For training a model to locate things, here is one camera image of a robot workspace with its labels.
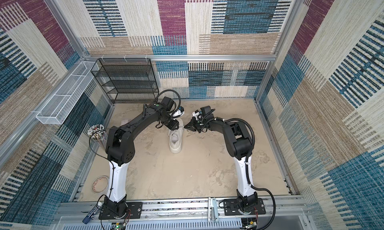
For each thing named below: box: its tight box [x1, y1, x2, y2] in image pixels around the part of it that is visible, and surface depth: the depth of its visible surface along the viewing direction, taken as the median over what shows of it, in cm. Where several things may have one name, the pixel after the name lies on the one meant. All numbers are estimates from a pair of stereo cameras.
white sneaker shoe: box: [169, 117, 184, 154], surface depth 93 cm
